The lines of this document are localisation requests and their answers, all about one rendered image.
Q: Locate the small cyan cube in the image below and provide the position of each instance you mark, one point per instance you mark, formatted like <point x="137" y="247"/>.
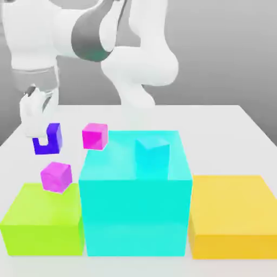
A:
<point x="152" y="160"/>

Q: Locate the small magenta cube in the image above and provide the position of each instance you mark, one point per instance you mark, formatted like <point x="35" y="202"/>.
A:
<point x="94" y="136"/>

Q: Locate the large yellow box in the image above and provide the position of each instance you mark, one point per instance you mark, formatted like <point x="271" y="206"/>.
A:
<point x="233" y="212"/>

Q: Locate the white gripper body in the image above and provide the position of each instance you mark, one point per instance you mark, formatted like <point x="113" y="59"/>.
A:
<point x="32" y="112"/>

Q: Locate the large lime green box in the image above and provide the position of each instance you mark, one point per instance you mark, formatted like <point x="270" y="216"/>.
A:
<point x="41" y="225"/>

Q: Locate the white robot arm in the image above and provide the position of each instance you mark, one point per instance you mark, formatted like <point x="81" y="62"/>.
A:
<point x="138" y="65"/>

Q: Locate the large cyan box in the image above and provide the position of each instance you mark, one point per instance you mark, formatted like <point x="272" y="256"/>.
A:
<point x="135" y="216"/>

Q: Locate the small pink cube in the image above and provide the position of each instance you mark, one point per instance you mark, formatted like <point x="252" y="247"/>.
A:
<point x="55" y="177"/>

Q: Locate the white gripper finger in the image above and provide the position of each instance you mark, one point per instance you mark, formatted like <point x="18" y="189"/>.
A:
<point x="43" y="139"/>

